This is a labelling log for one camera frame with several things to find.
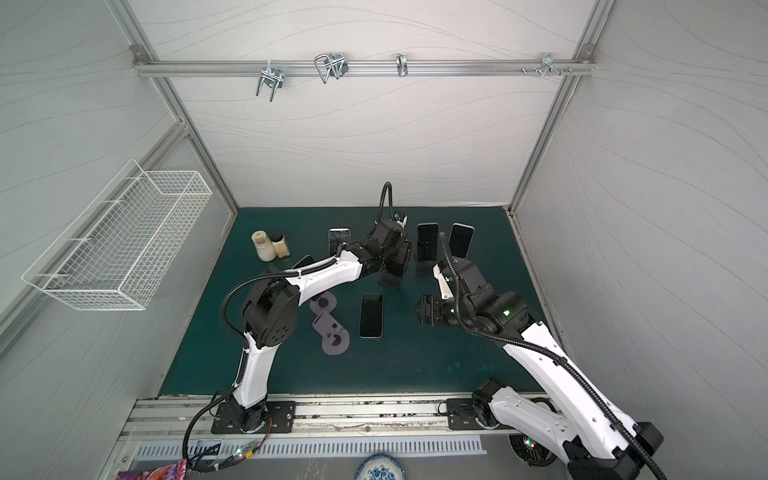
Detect phone with light green frame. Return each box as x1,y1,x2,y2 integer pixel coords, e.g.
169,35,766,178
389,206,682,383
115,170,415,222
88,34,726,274
359,293,384,339

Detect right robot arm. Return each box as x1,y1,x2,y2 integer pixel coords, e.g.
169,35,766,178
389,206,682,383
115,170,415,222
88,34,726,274
416,257,665,479

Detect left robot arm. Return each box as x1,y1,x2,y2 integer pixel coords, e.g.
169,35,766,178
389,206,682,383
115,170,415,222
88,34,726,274
219,214,411,414

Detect black folding phone stand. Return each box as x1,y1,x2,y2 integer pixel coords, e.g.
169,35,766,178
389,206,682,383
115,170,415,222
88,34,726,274
378,271,403,288

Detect black rectangular phone stand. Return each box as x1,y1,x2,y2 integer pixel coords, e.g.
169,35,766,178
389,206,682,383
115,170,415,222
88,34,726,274
416,260,436,277

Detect phone with cracked screen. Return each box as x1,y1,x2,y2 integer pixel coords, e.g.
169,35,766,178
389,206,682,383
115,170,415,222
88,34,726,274
328,228,351,256

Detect phone on middle purple stand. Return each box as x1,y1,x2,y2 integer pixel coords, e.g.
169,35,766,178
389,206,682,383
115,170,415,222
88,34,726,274
292,255,315,269

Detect purple round stand middle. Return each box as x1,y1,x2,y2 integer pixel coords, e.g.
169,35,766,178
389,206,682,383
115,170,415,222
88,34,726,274
309,291,338,315

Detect purple round stand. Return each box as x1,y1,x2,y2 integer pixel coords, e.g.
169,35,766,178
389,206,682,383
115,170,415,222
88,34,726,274
312,311,350,356
309,291,338,315

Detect purple round stand front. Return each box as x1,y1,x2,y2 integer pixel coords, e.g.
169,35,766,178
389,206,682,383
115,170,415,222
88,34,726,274
312,311,350,356

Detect cream plastic bottle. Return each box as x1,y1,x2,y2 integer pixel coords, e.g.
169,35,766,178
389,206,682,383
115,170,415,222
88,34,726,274
251,230,277,262

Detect blue white plate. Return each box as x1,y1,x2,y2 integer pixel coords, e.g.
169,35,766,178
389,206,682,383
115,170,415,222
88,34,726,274
354,454,407,480

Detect metal top crossbar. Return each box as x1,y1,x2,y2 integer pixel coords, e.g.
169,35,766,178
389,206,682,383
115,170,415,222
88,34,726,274
130,45,597,79

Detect phone with purple frame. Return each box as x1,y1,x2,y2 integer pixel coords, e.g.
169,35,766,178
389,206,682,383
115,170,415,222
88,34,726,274
416,222,439,263

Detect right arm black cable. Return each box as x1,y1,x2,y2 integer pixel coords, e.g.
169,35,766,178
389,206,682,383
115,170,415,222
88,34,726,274
437,230,670,480

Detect phone with white frame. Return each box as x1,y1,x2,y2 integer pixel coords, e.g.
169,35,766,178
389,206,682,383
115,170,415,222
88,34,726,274
449,223,475,258

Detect white wire basket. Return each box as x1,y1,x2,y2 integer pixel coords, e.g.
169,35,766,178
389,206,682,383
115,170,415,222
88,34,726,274
21,160,212,311

